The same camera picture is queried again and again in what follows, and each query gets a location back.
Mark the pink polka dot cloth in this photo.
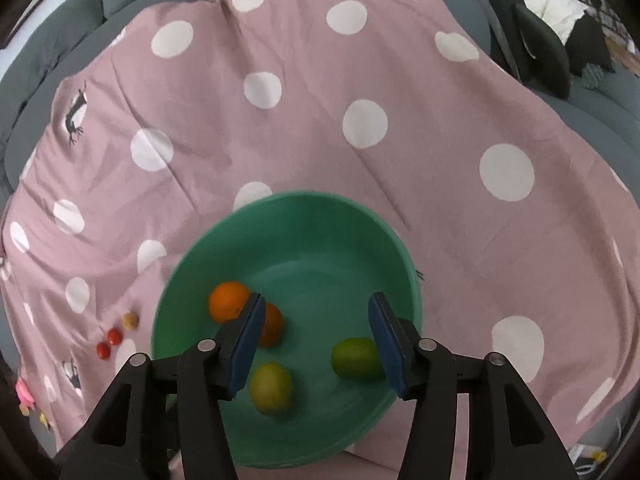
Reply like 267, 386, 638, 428
0, 0, 640, 480

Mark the orange fruit behind finger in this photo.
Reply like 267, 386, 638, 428
258, 302, 285, 348

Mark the pink toy on floor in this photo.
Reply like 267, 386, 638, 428
15, 378, 36, 411

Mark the small yellow-brown fruit behind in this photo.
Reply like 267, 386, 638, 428
122, 312, 139, 330

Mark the red cherry tomato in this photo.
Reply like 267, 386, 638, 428
106, 327, 124, 347
96, 341, 111, 361

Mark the green oval fruit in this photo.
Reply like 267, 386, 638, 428
331, 337, 385, 382

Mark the green plastic bowl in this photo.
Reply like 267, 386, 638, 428
151, 192, 422, 469

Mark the large yellow-green fruit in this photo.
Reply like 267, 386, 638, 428
250, 361, 294, 416

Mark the black and white clothes pile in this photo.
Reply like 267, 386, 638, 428
480, 0, 614, 100

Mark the orange fruit left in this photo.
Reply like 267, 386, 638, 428
207, 281, 250, 324

